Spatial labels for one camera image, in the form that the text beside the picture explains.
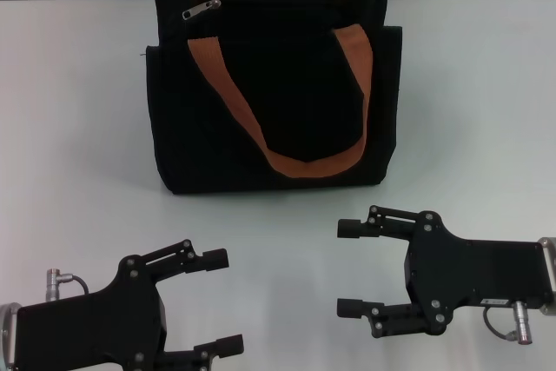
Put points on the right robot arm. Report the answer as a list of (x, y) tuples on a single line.
[(549, 258)]

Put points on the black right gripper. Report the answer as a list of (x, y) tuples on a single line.
[(478, 271)]

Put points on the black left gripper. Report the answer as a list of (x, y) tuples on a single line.
[(87, 327)]

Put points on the silver zipper pull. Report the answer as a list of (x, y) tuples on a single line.
[(200, 9)]

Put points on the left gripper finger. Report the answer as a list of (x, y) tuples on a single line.
[(208, 258), (226, 345)]

